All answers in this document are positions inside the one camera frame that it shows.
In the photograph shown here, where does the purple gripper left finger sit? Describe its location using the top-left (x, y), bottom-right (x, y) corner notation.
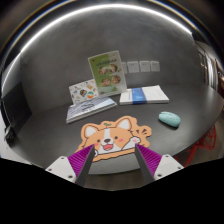
top-left (46, 145), bottom-right (95, 187)

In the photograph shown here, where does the teal computer mouse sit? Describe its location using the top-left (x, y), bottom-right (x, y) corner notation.
top-left (159, 111), bottom-right (181, 127)

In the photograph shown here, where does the white and blue book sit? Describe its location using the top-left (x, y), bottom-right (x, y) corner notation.
top-left (119, 85), bottom-right (169, 105)

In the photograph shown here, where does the corgi dog mouse pad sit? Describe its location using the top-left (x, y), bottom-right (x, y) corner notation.
top-left (77, 116), bottom-right (152, 162)

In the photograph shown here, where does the white sticker patterned book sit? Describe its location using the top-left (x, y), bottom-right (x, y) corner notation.
top-left (69, 79), bottom-right (98, 105)

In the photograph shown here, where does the black monitor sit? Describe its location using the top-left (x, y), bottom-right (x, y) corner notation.
top-left (2, 83), bottom-right (32, 134)

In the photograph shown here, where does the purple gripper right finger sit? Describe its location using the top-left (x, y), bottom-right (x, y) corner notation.
top-left (135, 144), bottom-right (183, 184)

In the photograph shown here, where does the green upright picture book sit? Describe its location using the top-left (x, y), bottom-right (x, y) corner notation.
top-left (88, 51), bottom-right (127, 96)

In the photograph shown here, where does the red metal chair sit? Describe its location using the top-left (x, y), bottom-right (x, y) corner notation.
top-left (184, 126), bottom-right (217, 167)

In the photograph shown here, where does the white wall socket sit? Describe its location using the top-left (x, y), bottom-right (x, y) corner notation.
top-left (121, 62), bottom-right (128, 74)
top-left (127, 61), bottom-right (139, 73)
top-left (150, 61), bottom-right (160, 72)
top-left (140, 61), bottom-right (150, 72)

